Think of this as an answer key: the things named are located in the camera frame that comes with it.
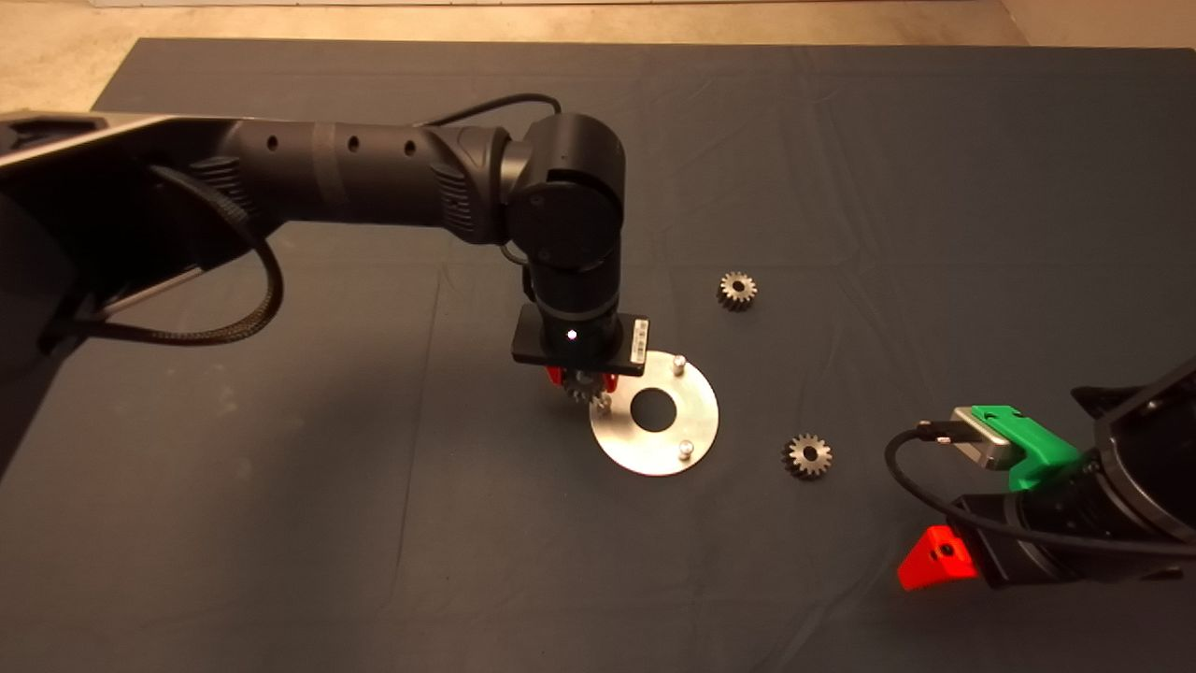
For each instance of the green right camera mount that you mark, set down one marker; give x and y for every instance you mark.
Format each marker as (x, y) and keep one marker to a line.
(1039, 451)

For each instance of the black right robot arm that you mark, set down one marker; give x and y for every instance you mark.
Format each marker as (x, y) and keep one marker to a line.
(1145, 467)

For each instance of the round metal carrier plate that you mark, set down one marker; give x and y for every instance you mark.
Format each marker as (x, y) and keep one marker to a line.
(663, 449)

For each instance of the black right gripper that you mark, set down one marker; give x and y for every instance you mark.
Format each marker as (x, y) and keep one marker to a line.
(998, 549)

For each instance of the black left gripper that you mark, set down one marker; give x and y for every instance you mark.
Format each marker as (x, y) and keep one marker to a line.
(542, 341)

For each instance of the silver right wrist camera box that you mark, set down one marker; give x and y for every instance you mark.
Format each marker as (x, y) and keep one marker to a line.
(980, 438)

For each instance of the small steel planetary gear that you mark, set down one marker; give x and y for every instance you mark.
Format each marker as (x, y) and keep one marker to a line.
(736, 291)
(807, 456)
(586, 388)

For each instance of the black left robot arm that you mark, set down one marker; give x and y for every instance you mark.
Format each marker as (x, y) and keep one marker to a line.
(374, 178)

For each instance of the dark grey table cloth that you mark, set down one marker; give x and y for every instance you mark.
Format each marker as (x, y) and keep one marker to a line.
(841, 168)

